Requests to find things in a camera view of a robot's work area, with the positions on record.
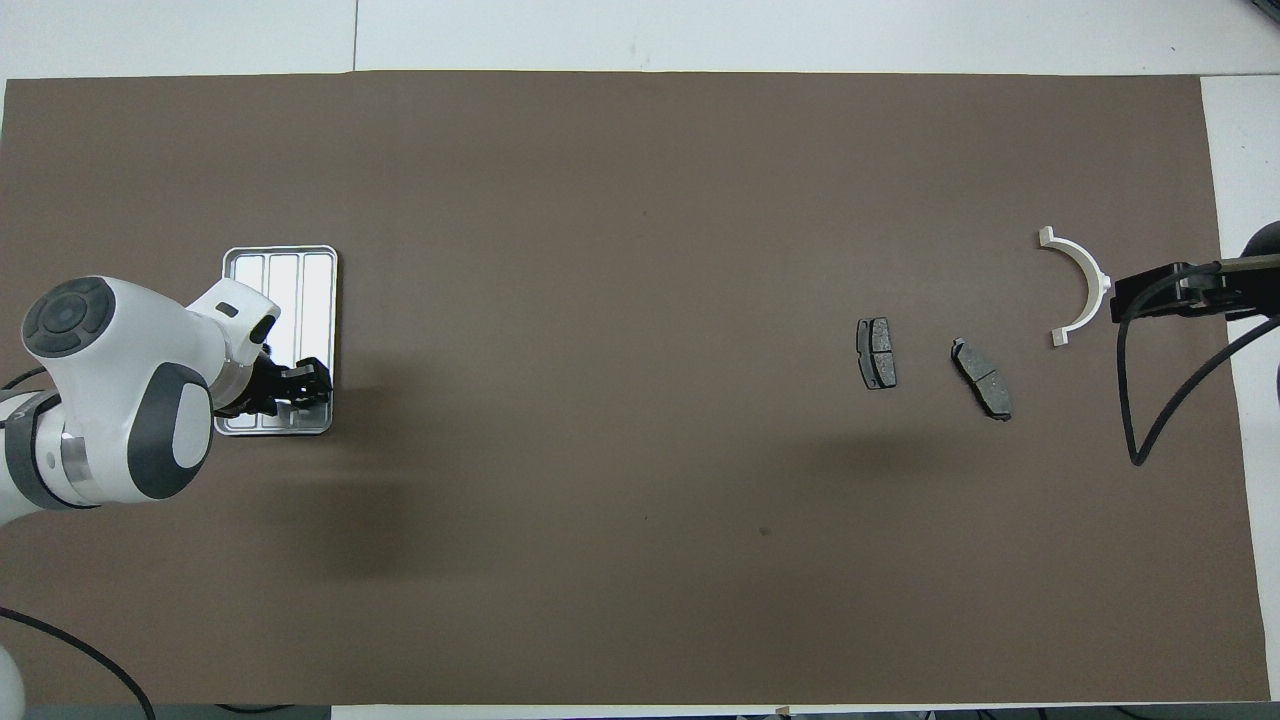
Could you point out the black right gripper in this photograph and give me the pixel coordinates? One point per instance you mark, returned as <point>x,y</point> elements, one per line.
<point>1250,298</point>

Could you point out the brown table mat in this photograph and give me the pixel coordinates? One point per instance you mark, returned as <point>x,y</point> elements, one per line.
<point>640,200</point>

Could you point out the curved dark brake pad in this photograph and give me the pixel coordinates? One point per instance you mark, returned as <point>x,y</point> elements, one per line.
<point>985,382</point>

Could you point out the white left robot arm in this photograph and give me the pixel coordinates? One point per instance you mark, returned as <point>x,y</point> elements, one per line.
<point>120,360</point>

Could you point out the white semicircular plastic bracket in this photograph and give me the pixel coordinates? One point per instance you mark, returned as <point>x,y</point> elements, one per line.
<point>1085,270</point>

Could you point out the silver metal tray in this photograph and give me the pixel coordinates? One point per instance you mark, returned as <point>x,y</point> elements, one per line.
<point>300,290</point>

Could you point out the rectangular dark brake pad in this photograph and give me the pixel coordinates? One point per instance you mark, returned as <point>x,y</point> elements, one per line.
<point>878,355</point>

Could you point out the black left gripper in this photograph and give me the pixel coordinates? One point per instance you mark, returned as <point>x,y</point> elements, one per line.
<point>262,385</point>

